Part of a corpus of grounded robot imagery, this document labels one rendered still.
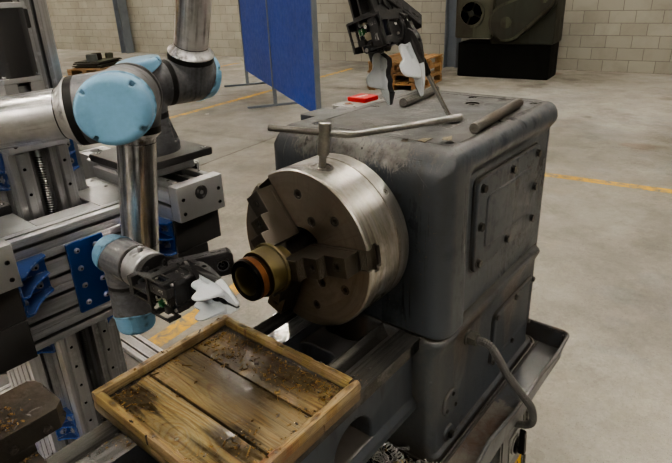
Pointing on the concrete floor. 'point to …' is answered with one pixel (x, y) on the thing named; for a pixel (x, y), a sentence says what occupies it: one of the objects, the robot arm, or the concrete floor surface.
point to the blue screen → (280, 33)
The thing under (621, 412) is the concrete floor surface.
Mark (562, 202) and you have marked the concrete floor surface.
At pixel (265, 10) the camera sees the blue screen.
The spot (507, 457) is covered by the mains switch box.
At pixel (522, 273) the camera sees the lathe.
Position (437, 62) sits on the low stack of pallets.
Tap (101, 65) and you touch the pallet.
